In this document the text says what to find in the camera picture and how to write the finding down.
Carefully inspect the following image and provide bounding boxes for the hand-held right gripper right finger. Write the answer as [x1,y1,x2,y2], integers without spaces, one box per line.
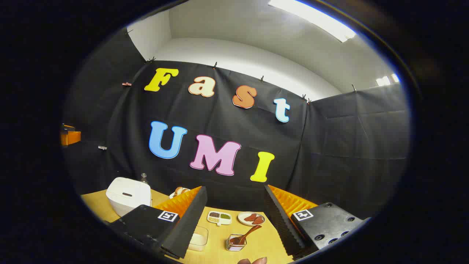
[264,184,370,260]

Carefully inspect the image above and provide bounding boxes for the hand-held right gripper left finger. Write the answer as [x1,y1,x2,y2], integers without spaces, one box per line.
[110,186,208,259]

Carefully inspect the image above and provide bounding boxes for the clear plastic rice box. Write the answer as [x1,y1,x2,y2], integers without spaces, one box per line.
[188,225,208,252]

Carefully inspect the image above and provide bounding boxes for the brown wooden spoon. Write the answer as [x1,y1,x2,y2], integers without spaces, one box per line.
[229,225,262,245]

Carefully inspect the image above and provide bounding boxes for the clear wire chopstick holder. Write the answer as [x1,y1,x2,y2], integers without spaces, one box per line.
[226,235,247,252]

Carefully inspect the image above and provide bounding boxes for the white rice cooker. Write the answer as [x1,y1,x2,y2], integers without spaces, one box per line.
[106,177,152,217]

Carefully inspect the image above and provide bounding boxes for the white divided bean dish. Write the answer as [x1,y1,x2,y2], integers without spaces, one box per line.
[207,211,232,226]

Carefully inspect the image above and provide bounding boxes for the white round plate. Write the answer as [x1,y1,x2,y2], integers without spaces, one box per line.
[237,212,266,226]

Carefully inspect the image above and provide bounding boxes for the black backdrop cloth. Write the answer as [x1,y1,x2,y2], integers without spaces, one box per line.
[62,27,410,220]

